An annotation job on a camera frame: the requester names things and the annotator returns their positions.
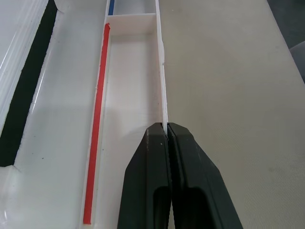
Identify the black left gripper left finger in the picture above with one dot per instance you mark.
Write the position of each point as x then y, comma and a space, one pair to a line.
147, 181

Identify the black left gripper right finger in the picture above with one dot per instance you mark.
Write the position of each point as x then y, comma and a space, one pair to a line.
197, 186

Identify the white plastic pencil case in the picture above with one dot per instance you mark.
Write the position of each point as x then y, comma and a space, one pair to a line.
59, 119

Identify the red tape strip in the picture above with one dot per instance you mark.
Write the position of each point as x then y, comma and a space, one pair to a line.
98, 119

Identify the blue tape strip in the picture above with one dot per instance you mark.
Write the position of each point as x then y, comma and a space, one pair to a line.
111, 7

